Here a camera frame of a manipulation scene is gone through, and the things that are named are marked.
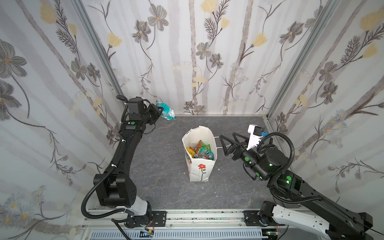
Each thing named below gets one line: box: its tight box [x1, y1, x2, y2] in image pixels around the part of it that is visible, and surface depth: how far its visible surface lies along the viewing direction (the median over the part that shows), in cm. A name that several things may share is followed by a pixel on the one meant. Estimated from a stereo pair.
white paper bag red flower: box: [182, 126, 218, 182], surface depth 78 cm
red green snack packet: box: [194, 139, 211, 154], surface depth 90 cm
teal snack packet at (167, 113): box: [156, 99, 177, 121], surface depth 83 cm
